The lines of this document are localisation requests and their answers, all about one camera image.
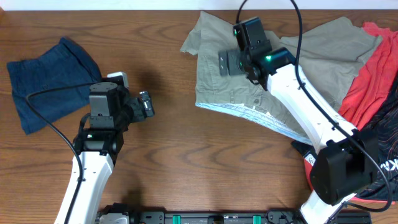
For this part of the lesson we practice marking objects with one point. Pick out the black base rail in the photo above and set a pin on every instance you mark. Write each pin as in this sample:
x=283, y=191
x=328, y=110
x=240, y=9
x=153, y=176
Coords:
x=120, y=213

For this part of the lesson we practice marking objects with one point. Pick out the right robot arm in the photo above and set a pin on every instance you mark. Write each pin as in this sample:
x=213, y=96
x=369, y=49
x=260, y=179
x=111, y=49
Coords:
x=346, y=160

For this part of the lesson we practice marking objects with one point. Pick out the red t-shirt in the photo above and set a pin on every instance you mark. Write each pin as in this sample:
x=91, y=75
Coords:
x=376, y=79

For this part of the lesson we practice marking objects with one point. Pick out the khaki beige shorts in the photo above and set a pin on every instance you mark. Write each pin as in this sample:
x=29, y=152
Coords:
x=331, y=56

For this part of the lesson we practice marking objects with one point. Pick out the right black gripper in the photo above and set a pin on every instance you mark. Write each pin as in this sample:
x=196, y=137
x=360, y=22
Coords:
x=233, y=69

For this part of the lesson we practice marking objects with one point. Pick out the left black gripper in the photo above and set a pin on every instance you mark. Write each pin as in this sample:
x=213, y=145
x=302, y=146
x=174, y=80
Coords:
x=135, y=102

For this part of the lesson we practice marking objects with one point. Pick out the black patterned sports shirt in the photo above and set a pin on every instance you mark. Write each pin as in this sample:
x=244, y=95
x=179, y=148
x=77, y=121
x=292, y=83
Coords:
x=384, y=122

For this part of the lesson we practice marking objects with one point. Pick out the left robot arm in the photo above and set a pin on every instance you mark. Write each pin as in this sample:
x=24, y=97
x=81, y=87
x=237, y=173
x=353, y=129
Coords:
x=97, y=145

